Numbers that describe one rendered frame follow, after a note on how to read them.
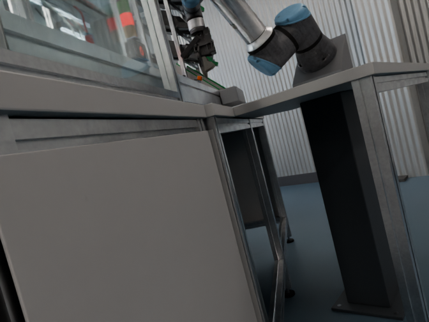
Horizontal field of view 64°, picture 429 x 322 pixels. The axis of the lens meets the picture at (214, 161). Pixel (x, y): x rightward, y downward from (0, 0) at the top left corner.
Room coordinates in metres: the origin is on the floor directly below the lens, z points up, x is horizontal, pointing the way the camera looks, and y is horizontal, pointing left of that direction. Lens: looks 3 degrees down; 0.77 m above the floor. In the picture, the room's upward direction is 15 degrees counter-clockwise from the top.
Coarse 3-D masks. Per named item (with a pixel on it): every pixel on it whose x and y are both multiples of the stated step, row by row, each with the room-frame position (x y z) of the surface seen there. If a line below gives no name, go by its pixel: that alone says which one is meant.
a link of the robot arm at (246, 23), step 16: (224, 0) 1.11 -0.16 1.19; (240, 0) 1.13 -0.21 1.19; (224, 16) 1.16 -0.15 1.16; (240, 16) 1.14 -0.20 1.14; (256, 16) 1.17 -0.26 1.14; (240, 32) 1.18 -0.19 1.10; (256, 32) 1.17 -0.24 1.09; (272, 32) 1.18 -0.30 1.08; (256, 48) 1.18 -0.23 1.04; (272, 48) 1.18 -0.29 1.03; (288, 48) 1.20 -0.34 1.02; (256, 64) 1.23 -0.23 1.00; (272, 64) 1.20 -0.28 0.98
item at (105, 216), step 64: (0, 128) 0.24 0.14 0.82; (64, 128) 0.32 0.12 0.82; (128, 128) 0.44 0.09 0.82; (192, 128) 0.74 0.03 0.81; (0, 192) 0.22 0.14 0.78; (64, 192) 0.28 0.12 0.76; (128, 192) 0.38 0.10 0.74; (192, 192) 0.58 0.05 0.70; (0, 256) 0.22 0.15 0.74; (64, 256) 0.26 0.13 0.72; (128, 256) 0.34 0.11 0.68; (192, 256) 0.51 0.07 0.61; (0, 320) 0.21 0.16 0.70; (64, 320) 0.24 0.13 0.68; (128, 320) 0.31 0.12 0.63; (192, 320) 0.45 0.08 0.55; (256, 320) 0.79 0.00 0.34
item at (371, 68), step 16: (368, 64) 0.81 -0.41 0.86; (384, 64) 0.88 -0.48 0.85; (400, 64) 1.02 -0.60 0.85; (416, 64) 1.20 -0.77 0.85; (320, 80) 0.89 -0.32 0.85; (336, 80) 0.86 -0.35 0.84; (352, 80) 0.85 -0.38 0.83; (272, 96) 0.99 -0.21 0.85; (288, 96) 0.96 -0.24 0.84; (304, 96) 0.99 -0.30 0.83; (320, 96) 1.26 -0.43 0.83; (240, 112) 1.07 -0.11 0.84; (256, 112) 1.20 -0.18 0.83; (272, 112) 1.59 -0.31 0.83
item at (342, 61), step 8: (336, 40) 1.33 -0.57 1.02; (344, 40) 1.30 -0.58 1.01; (344, 48) 1.28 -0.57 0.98; (336, 56) 1.27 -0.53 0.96; (344, 56) 1.27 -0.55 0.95; (328, 64) 1.28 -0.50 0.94; (336, 64) 1.25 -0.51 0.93; (344, 64) 1.25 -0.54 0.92; (296, 72) 1.37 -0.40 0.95; (304, 72) 1.34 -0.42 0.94; (320, 72) 1.28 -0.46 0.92; (328, 72) 1.25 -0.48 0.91; (336, 72) 1.23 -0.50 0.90; (296, 80) 1.34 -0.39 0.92; (304, 80) 1.31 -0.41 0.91; (312, 80) 1.29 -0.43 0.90
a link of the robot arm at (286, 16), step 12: (288, 12) 1.22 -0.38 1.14; (300, 12) 1.18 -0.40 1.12; (276, 24) 1.22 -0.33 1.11; (288, 24) 1.19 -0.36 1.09; (300, 24) 1.19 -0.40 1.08; (312, 24) 1.21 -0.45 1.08; (288, 36) 1.20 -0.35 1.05; (300, 36) 1.21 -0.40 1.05; (312, 36) 1.23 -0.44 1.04; (300, 48) 1.26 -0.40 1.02
